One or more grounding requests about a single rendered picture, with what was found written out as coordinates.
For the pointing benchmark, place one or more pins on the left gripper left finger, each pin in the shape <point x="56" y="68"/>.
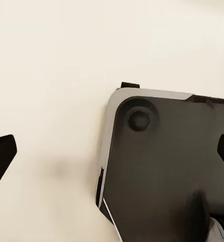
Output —
<point x="8" y="150"/>

